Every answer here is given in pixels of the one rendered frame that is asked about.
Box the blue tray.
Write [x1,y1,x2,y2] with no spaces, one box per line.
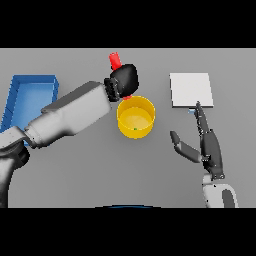
[0,74,60,147]

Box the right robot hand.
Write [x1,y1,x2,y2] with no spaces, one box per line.
[169,101,225,181]

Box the yellow bowl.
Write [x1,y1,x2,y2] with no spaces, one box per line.
[116,95,157,140]

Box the pale square scale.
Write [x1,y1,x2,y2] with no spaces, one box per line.
[169,72,215,109]

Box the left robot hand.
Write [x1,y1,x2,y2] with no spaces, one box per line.
[103,63,139,102]

